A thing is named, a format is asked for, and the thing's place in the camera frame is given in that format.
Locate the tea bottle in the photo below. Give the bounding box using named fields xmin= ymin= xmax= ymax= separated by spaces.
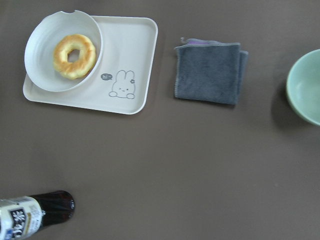
xmin=0 ymin=190 xmax=75 ymax=240

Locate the cream rabbit serving tray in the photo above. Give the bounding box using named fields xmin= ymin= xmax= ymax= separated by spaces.
xmin=23 ymin=16 xmax=158 ymax=115

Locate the folded grey cloth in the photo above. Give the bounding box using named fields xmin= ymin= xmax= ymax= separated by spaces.
xmin=174 ymin=38 xmax=249 ymax=105

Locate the white round plate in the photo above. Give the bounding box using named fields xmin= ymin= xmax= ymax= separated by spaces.
xmin=24 ymin=10 xmax=104 ymax=92

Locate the mint green bowl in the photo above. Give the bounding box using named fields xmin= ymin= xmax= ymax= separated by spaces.
xmin=285 ymin=49 xmax=320 ymax=126

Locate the glazed ring donut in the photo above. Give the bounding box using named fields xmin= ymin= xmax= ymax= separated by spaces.
xmin=53 ymin=34 xmax=97 ymax=80

